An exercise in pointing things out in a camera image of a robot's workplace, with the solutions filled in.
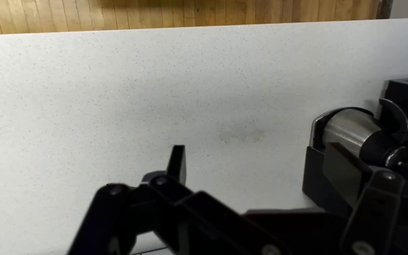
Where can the steel black coffee maker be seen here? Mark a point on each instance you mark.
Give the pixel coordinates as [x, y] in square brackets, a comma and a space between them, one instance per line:
[318, 187]

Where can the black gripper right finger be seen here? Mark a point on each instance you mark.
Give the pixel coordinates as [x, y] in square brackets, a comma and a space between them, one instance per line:
[379, 201]

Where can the steel coffee carafe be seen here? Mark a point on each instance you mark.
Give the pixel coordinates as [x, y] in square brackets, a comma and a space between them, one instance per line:
[362, 133]

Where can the wooden drawer with handle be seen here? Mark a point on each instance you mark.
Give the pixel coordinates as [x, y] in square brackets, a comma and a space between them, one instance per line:
[56, 16]

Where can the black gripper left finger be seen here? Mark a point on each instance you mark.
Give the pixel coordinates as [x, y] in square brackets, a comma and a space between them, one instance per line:
[186, 221]

